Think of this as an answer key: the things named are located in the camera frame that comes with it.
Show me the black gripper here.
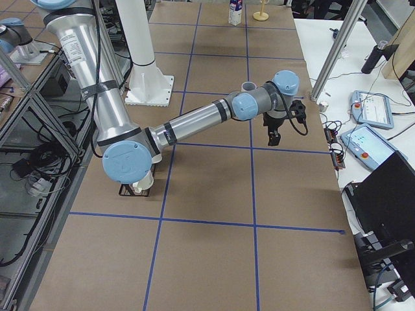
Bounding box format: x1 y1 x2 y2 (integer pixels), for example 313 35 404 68
263 113 285 146

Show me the white ribbed cup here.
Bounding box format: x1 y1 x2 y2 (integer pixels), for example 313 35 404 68
241 81 257 92
152 153 163 164

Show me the blue milk carton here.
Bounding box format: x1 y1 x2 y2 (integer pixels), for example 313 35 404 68
228 0 243 26

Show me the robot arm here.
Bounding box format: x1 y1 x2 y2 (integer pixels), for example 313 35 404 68
1 17 33 54
35 1 305 188

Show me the white ribbed cup on rack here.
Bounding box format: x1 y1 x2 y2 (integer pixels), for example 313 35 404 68
152 153 163 164

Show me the black power strip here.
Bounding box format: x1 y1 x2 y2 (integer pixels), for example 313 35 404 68
324 128 346 171

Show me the teach pendant far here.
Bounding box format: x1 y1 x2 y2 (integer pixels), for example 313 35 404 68
350 90 394 130

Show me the teach pendant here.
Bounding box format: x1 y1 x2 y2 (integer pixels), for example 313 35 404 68
350 90 394 130
340 123 398 171

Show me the teach pendant near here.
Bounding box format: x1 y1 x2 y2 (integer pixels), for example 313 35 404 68
340 123 398 171

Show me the wooden mug tree stand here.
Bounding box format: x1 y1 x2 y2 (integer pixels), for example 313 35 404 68
252 0 269 21

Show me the black bottle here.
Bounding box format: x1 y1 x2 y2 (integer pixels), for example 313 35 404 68
361 40 388 74

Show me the black laptop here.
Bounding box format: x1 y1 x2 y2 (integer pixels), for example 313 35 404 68
345 151 414 282

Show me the black box under table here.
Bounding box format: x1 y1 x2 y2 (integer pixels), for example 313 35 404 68
40 63 71 97

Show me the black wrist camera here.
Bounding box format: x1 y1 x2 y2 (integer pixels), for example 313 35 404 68
290 100 307 124

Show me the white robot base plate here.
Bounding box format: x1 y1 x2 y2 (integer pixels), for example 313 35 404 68
116 0 174 107

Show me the white mug with handle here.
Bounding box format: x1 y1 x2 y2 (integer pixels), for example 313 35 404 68
132 171 154 193

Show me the aluminium frame post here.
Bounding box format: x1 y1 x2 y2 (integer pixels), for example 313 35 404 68
310 0 368 102

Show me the black wire cup rack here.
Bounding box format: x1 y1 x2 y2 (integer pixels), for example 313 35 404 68
118 164 157 197

